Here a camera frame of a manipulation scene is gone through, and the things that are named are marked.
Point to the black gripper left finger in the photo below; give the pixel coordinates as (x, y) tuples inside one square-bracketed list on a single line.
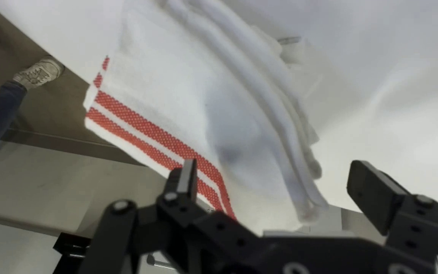
[(185, 183)]

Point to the gray sneaker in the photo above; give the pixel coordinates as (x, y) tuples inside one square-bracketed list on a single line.
[(39, 73)]

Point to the white towel with red stripes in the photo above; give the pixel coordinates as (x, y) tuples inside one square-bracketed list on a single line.
[(179, 92)]

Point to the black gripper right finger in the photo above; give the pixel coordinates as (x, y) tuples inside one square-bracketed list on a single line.
[(379, 198)]

